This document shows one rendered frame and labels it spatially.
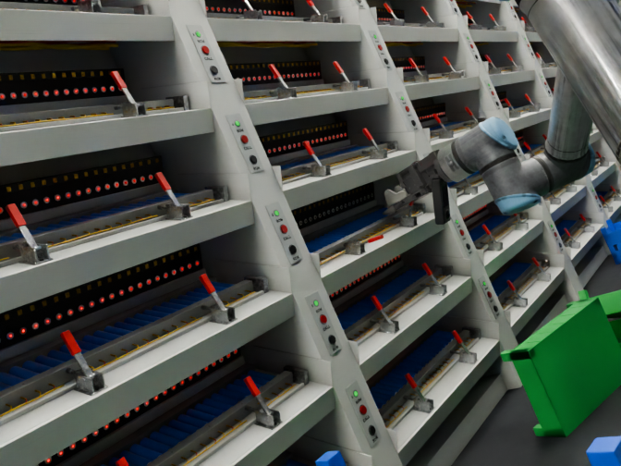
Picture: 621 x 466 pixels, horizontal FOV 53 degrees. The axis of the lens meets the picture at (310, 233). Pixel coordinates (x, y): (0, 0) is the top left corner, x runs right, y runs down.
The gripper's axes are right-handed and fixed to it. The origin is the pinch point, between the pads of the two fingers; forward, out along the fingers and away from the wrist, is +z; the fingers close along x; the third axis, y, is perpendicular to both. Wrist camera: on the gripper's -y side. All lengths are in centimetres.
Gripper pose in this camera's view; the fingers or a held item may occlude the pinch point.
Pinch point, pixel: (391, 212)
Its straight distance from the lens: 164.3
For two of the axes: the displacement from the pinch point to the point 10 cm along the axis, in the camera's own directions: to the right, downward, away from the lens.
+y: -4.9, -8.7, 0.9
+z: -6.6, 4.4, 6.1
